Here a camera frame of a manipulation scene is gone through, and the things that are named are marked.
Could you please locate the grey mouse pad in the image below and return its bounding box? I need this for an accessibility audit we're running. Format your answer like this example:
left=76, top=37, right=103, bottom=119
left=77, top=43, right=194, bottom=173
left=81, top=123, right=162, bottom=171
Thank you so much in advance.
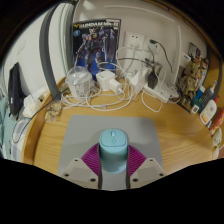
left=57, top=114, right=164, bottom=192

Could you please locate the white red-capped lotion bottle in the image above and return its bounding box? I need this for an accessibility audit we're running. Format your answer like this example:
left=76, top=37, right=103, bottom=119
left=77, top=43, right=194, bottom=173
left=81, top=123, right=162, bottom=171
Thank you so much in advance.
left=199, top=94, right=219, bottom=126

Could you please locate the grey metal frame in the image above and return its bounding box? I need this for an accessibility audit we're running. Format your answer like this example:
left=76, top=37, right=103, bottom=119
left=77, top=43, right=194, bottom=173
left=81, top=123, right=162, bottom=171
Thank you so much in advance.
left=39, top=1, right=77, bottom=101

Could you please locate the white crumpled tissue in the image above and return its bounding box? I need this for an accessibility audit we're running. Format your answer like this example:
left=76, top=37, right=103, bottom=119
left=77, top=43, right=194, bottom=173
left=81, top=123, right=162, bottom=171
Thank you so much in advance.
left=22, top=94, right=43, bottom=118

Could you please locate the small white charger cube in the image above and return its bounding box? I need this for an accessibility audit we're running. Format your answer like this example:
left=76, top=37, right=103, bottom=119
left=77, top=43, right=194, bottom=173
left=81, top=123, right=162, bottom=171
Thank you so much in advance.
left=95, top=69, right=124, bottom=94

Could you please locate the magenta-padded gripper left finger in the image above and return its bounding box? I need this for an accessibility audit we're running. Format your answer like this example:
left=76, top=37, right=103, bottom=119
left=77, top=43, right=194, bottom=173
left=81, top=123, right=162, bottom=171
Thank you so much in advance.
left=60, top=143, right=103, bottom=190

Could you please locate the dark green round container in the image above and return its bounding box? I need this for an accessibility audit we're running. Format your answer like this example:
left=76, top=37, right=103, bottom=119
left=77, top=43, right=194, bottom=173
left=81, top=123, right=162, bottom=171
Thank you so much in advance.
left=190, top=98, right=203, bottom=114

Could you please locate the wall picture collage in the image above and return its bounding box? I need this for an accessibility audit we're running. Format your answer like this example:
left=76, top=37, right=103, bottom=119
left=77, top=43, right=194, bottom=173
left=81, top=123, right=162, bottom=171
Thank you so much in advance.
left=186, top=41, right=209, bottom=84

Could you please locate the blue plaid bedding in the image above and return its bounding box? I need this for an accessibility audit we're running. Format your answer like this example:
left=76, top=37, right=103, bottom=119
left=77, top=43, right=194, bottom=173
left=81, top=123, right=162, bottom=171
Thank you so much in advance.
left=11, top=116, right=33, bottom=161

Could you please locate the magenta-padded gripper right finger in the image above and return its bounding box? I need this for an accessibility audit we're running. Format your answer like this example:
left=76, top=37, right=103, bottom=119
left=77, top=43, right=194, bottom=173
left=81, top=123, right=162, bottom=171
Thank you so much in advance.
left=125, top=143, right=167, bottom=190

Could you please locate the teal cloth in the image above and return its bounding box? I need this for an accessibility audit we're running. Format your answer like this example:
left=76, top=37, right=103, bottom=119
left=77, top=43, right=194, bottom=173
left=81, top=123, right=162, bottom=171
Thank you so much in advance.
left=0, top=96, right=14, bottom=158

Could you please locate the clear domed plastic cup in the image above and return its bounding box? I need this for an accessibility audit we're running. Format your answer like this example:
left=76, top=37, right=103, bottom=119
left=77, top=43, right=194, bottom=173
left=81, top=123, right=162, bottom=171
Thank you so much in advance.
left=64, top=65, right=94, bottom=98

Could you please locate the black power cable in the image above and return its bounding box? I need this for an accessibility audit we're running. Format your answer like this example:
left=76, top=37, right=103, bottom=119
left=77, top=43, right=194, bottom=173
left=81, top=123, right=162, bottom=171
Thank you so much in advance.
left=149, top=39, right=175, bottom=73

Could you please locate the light blue computer mouse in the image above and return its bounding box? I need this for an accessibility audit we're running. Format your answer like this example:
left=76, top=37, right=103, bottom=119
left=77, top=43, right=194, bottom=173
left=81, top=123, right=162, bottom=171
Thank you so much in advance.
left=98, top=128, right=129, bottom=174

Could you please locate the blue white tube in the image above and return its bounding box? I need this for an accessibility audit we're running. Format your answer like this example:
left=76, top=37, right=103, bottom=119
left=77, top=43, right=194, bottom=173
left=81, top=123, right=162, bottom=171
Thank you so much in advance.
left=194, top=85, right=206, bottom=102

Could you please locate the small clear plastic bag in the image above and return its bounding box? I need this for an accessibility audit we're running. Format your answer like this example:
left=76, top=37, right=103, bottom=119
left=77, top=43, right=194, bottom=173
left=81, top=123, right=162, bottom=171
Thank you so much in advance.
left=44, top=101, right=63, bottom=123

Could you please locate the white wall box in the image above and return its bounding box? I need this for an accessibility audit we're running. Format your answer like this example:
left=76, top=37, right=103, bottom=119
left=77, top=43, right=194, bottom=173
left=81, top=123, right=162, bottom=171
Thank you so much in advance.
left=180, top=51, right=193, bottom=70

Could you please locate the large white power adapter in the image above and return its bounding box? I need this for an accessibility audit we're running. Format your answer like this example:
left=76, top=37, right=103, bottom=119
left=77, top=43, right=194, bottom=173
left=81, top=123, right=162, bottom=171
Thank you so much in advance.
left=129, top=68, right=148, bottom=96

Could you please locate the white power strip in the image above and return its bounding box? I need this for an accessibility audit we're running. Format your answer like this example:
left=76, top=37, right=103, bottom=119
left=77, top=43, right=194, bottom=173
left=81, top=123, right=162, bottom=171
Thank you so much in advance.
left=143, top=83, right=171, bottom=104

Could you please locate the brown brick tree figure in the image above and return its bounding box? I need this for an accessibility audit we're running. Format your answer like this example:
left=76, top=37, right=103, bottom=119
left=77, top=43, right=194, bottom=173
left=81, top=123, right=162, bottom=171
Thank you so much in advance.
left=179, top=59, right=201, bottom=108

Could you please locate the black power adapter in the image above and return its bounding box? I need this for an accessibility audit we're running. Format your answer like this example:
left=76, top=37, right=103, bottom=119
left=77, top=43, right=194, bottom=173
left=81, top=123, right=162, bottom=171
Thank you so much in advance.
left=147, top=69, right=159, bottom=89

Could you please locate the white wall socket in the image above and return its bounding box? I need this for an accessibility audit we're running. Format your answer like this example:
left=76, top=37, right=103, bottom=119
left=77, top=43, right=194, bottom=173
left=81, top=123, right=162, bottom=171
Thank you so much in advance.
left=143, top=35, right=161, bottom=56
left=123, top=30, right=145, bottom=51

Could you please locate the white charging cable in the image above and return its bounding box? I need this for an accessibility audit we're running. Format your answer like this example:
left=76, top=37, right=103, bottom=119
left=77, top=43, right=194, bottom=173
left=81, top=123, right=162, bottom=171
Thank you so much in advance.
left=61, top=46, right=164, bottom=113

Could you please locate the robot model kit box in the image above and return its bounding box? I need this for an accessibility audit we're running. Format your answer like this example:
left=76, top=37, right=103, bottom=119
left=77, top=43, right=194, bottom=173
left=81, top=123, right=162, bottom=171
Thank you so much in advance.
left=72, top=18, right=122, bottom=81

